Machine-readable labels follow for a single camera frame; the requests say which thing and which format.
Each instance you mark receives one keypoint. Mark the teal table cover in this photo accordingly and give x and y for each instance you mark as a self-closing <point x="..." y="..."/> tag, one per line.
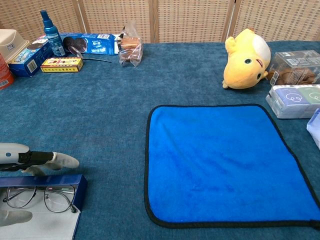
<point x="75" y="120"/>

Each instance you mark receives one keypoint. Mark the clear bag of bread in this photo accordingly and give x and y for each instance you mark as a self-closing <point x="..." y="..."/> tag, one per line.
<point x="130" y="47"/>

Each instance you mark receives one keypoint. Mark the blue glasses case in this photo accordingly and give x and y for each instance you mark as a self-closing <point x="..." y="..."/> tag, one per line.
<point x="50" y="225"/>

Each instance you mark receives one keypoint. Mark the clear box brown figurines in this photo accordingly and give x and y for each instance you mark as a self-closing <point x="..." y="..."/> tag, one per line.
<point x="295" y="65"/>

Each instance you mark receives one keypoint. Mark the blue microfiber cloth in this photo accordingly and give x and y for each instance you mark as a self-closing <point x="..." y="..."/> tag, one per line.
<point x="220" y="162"/>

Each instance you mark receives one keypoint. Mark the beige lunch box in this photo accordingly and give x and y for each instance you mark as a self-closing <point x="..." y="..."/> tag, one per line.
<point x="12" y="42"/>

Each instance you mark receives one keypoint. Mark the yellow plush chick toy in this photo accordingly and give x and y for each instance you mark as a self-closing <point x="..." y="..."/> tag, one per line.
<point x="245" y="67"/>

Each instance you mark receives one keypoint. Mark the blue spray bottle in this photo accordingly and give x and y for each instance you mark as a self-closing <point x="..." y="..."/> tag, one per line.
<point x="52" y="37"/>

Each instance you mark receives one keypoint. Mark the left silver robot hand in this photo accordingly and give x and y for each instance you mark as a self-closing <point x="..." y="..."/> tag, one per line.
<point x="37" y="158"/>

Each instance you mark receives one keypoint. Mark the thin wire-frame eyeglasses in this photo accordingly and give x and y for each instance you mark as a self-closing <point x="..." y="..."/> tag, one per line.
<point x="58" y="200"/>

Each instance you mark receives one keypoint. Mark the pastel pocket tissue multipack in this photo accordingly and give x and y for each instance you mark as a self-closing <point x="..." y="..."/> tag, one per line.
<point x="290" y="100"/>

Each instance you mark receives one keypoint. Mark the long blue cookie box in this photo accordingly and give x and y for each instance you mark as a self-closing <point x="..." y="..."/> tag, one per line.
<point x="100" y="45"/>

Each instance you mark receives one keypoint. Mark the small yellow box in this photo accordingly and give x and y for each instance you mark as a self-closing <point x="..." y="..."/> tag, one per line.
<point x="62" y="65"/>

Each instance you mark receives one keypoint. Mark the white wet wipes pack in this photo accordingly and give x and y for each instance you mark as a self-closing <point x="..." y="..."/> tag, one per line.
<point x="315" y="130"/>

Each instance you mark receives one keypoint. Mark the short blue cookie box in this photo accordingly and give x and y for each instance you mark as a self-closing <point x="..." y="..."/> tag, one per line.
<point x="27" y="60"/>

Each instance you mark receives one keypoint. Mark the woven folding screen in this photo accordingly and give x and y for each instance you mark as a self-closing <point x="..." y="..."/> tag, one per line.
<point x="190" y="20"/>

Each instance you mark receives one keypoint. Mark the red cylindrical canister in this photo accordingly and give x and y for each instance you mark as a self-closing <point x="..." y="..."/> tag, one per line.
<point x="5" y="75"/>

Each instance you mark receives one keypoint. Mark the metal spoon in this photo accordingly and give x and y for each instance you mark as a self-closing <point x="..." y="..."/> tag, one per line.
<point x="75" y="52"/>

